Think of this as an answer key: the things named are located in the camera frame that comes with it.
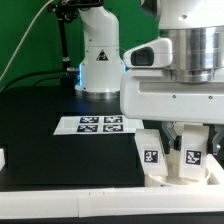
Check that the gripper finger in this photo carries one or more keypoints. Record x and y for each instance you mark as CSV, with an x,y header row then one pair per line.
x,y
171,140
217,138

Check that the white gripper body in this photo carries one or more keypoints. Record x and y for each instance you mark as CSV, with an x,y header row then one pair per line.
x,y
151,95

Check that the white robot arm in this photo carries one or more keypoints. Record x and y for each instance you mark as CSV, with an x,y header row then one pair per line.
x,y
177,77

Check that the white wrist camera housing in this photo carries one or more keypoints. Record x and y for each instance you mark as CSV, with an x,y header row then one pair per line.
x,y
154,54

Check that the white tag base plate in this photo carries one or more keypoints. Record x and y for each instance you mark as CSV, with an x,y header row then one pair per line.
x,y
84,125

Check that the black camera stand pole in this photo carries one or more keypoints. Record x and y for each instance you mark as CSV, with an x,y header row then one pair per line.
x,y
66,11

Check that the white U-shaped wall fence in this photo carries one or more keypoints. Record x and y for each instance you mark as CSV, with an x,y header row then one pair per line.
x,y
117,201

